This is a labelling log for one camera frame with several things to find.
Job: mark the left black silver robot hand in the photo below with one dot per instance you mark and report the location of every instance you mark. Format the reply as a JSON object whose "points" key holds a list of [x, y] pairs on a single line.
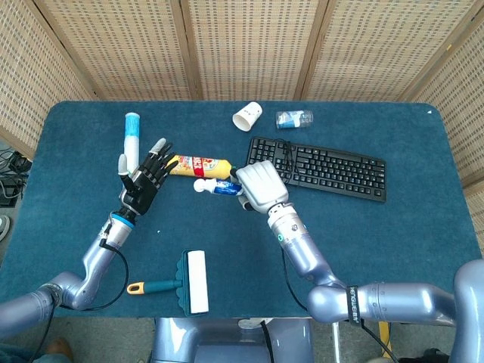
{"points": [[145, 185]]}

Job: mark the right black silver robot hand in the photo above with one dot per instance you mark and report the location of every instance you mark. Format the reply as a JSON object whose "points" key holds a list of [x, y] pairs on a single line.
{"points": [[261, 185]]}

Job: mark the blue and white toothpaste tube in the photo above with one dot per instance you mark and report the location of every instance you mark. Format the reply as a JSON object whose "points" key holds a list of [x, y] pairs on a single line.
{"points": [[223, 186]]}

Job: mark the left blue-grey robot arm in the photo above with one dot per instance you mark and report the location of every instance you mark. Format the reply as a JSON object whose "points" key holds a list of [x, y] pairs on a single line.
{"points": [[94, 257]]}

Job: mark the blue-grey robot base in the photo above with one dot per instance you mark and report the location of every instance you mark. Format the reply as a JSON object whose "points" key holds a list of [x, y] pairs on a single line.
{"points": [[227, 340]]}

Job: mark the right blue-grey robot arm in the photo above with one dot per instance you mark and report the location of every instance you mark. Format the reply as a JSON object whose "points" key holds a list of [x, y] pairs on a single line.
{"points": [[302, 253]]}

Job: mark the yellow sauce bottle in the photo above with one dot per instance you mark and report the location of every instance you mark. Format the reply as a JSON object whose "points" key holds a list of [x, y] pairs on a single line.
{"points": [[204, 166]]}

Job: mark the blue and white cylinder roll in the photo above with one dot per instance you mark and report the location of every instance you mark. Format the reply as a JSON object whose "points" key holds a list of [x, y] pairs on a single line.
{"points": [[132, 136]]}

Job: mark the blue felt table mat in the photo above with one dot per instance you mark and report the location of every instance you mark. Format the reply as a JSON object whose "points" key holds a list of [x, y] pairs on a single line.
{"points": [[227, 242]]}

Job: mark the white paper cup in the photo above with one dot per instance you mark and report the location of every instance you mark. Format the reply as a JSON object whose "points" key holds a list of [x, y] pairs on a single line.
{"points": [[247, 115]]}

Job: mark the clear bottle with blue label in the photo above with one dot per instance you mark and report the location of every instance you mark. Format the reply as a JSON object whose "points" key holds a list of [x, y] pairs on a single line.
{"points": [[293, 119]]}

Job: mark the black computer keyboard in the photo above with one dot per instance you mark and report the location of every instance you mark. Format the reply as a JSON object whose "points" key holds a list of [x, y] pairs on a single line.
{"points": [[332, 170]]}

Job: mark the teal lint roller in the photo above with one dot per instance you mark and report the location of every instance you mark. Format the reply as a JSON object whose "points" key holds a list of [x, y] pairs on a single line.
{"points": [[197, 280]]}

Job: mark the bamboo folding screen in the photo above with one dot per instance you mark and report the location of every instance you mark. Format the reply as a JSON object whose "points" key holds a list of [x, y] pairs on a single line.
{"points": [[249, 45]]}

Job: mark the grey sneaker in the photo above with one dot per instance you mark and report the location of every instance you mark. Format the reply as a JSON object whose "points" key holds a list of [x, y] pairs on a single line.
{"points": [[4, 227]]}

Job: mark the white table leg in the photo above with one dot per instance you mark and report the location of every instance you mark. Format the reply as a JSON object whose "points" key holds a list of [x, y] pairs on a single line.
{"points": [[335, 328]]}

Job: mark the brown shoe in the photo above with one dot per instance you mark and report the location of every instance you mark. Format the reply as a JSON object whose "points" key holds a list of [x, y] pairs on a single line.
{"points": [[58, 346]]}

